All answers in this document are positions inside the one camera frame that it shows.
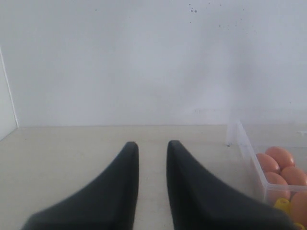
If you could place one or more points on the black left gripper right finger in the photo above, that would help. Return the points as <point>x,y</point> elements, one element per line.
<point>201,201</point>

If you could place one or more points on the yellow plastic egg tray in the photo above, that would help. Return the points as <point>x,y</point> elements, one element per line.
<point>284,205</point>

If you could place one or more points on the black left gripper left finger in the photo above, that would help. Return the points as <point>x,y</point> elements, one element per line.
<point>106,203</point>

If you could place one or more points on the clear plastic container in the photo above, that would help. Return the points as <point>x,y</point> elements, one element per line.
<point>255,137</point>

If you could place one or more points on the brown egg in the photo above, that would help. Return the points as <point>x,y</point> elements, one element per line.
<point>282,156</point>
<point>267,163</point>
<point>298,208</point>
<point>275,192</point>
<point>294,176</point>

